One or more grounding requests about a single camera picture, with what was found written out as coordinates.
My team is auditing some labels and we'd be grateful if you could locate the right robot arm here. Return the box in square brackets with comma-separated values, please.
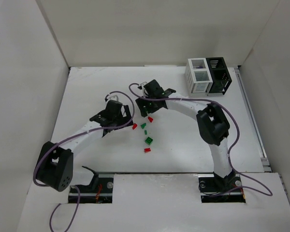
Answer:
[135, 79, 235, 191]

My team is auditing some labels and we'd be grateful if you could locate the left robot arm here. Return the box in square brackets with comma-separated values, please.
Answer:
[33, 100, 133, 192]

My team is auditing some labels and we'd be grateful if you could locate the green square lego lower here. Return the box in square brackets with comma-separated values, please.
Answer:
[145, 137, 153, 145]

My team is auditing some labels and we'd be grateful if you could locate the white slotted container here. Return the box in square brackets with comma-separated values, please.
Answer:
[185, 58, 212, 96]

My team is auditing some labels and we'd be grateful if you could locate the black slotted container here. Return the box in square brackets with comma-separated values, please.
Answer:
[206, 57, 232, 95]

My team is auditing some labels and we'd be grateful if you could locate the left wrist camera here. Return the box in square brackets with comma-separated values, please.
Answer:
[104, 94, 119, 102]

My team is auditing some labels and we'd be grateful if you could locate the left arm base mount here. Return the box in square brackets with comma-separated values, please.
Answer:
[68, 166, 114, 204]

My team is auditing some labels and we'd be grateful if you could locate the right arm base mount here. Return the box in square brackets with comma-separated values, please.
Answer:
[198, 176, 246, 203]

